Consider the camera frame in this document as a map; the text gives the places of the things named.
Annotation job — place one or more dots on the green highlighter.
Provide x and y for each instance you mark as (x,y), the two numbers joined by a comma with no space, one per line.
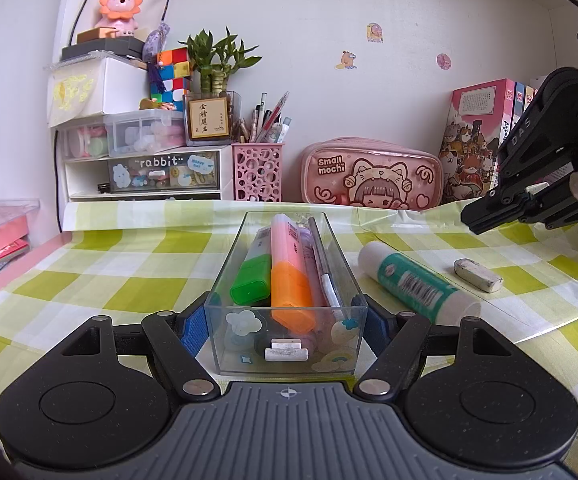
(252,283)

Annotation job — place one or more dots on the green white glue stick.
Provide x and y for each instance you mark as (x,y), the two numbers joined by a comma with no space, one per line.
(417,288)

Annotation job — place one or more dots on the purple cartoon multicolour pen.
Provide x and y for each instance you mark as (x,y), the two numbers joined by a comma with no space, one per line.
(311,267)

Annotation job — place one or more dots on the orange pink highlighter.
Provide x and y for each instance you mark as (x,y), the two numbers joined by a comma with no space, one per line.
(292,305)

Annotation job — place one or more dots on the pink lion toy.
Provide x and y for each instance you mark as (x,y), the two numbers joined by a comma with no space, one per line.
(119,15)

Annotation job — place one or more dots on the clear plastic organizer tray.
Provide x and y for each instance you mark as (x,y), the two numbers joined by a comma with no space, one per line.
(247,341)

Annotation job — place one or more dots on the green checkered table cloth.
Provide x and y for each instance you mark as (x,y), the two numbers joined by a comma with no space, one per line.
(130,259)

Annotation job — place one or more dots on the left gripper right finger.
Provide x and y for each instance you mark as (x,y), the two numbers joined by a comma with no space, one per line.
(399,344)

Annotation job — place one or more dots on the white drawer organizer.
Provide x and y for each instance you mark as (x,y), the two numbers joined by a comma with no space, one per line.
(108,147)

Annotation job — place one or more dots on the dark grey ruler case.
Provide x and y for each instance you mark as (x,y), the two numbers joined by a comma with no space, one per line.
(326,282)

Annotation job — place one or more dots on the colourful rubik cube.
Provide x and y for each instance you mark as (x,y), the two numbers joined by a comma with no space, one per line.
(170,78)

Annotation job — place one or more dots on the lucky bamboo plant pot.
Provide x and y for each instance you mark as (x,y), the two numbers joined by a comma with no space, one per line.
(213,114)

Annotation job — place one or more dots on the black box on organizer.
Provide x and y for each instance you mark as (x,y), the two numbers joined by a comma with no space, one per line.
(126,46)

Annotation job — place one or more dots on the pink boxed book set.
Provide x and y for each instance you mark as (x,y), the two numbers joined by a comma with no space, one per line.
(479,119)

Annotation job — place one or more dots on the pink perforated pen basket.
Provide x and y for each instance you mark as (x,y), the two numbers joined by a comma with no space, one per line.
(257,171)

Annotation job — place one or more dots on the dirty white eraser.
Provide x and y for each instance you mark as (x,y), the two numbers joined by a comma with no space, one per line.
(477,275)

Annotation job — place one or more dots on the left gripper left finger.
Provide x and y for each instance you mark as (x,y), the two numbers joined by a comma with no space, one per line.
(175,339)

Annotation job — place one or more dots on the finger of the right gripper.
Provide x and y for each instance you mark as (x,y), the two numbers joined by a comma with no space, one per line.
(492,210)

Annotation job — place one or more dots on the pink cat pencil case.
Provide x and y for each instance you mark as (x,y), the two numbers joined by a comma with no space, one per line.
(369,173)

